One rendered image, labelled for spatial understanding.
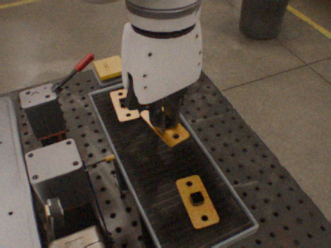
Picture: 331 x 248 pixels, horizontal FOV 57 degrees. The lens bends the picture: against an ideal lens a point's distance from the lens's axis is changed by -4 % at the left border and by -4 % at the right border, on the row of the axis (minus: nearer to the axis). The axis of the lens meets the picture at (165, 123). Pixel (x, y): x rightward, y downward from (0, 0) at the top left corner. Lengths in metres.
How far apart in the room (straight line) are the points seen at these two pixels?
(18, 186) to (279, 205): 0.74
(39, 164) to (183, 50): 0.35
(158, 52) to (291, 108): 2.12
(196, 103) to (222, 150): 0.25
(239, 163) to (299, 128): 1.25
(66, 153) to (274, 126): 1.81
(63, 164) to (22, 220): 0.16
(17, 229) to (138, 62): 0.44
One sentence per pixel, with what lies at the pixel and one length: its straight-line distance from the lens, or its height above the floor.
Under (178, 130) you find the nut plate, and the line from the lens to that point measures 0.48.
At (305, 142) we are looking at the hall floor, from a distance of 2.25.
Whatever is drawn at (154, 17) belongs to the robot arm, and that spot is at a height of 1.42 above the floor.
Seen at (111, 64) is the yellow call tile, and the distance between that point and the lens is 0.71.
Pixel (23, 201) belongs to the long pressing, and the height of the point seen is 1.00.
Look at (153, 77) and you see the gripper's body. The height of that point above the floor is 1.34.
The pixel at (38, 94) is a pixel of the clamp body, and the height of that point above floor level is 1.06.
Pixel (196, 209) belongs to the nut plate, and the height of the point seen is 1.16.
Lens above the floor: 1.57
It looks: 47 degrees down
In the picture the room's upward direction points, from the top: straight up
